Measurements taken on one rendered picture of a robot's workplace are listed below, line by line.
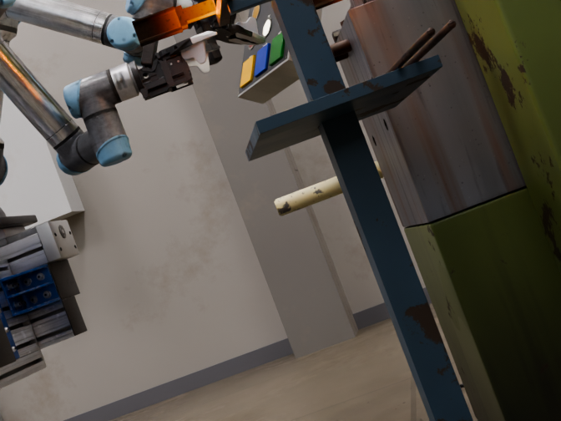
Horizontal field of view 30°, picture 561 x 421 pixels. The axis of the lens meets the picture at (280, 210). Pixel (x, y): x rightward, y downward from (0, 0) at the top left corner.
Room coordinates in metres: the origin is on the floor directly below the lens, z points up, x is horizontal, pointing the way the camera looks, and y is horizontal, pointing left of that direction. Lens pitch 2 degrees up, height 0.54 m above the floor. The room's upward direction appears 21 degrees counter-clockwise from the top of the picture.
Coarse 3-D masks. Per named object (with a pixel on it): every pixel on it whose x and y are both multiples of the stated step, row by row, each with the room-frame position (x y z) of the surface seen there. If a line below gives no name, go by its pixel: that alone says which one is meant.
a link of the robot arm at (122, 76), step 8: (120, 64) 2.23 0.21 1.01; (112, 72) 2.21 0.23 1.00; (120, 72) 2.21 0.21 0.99; (128, 72) 2.21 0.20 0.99; (120, 80) 2.20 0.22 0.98; (128, 80) 2.20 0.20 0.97; (120, 88) 2.21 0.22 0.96; (128, 88) 2.21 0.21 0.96; (136, 88) 2.22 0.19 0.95; (120, 96) 2.22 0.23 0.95; (128, 96) 2.23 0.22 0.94
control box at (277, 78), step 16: (272, 16) 2.78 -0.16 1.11; (320, 16) 2.68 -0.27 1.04; (272, 32) 2.76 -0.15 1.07; (256, 48) 2.85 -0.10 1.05; (288, 64) 2.65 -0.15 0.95; (240, 80) 2.92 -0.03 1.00; (256, 80) 2.80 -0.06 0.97; (272, 80) 2.77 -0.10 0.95; (288, 80) 2.75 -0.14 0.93; (240, 96) 2.91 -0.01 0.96; (256, 96) 2.89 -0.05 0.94; (272, 96) 2.88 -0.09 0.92
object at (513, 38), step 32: (480, 0) 1.86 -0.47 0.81; (512, 0) 1.78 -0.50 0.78; (544, 0) 1.78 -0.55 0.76; (480, 32) 1.93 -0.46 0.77; (512, 32) 1.78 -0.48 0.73; (544, 32) 1.78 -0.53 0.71; (480, 64) 2.02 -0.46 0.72; (512, 64) 1.82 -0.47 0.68; (544, 64) 1.78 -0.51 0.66; (512, 96) 1.89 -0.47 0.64; (544, 96) 1.78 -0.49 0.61; (512, 128) 1.97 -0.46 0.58; (544, 128) 1.78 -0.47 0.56; (544, 160) 1.85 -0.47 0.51; (544, 192) 1.92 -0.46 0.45; (544, 224) 2.00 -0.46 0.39
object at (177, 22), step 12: (168, 12) 1.88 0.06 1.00; (180, 12) 1.87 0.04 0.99; (192, 12) 1.88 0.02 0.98; (204, 12) 1.88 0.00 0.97; (144, 24) 1.88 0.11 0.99; (156, 24) 1.88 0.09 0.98; (168, 24) 1.88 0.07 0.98; (180, 24) 1.87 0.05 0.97; (144, 36) 1.88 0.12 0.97; (156, 36) 1.87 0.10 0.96; (168, 36) 1.89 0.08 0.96
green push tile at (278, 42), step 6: (276, 36) 2.70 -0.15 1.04; (282, 36) 2.66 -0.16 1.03; (276, 42) 2.69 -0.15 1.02; (282, 42) 2.66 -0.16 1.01; (276, 48) 2.68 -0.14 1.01; (282, 48) 2.65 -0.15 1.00; (270, 54) 2.71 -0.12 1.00; (276, 54) 2.67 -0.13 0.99; (282, 54) 2.65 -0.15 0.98; (270, 60) 2.71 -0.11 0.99; (276, 60) 2.67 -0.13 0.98
